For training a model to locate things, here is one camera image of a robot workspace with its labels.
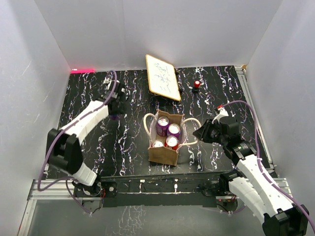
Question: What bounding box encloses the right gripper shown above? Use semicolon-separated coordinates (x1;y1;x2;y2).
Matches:
193;118;227;146

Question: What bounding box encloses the purple soda can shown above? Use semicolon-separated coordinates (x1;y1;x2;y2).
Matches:
156;117;170;137
109;114;121;120
167;123;181;139

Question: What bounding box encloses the canvas tote bag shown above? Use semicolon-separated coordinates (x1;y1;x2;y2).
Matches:
143;109;201;166

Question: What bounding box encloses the red cola can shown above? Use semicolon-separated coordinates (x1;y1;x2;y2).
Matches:
164;136;179;150
152;140;164;148

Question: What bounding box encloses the red cola can front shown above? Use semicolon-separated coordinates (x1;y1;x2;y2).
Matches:
152;140;164;148

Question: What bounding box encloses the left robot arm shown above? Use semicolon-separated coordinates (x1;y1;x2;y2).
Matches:
46;80;126;196

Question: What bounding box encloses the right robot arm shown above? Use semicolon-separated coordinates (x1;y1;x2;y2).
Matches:
193;116;309;236

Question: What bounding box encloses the purple soda can back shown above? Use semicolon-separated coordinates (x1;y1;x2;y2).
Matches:
156;117;170;137

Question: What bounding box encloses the pink tape strip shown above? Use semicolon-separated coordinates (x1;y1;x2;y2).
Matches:
71;68;95;74

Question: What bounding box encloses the red emergency button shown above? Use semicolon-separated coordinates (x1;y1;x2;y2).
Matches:
192;81;201;93

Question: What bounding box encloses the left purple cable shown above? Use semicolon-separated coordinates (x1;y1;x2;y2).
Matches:
36;70;118;214

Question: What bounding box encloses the purple cable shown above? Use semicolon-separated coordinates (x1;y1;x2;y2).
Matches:
222;100;315;228
36;70;118;214

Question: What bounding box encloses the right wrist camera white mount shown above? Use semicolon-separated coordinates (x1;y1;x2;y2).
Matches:
212;105;229;124

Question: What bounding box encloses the white board with wooden frame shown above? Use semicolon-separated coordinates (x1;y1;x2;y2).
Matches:
146;54;181;101

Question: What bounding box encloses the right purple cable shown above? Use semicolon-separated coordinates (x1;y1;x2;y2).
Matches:
222;100;315;228

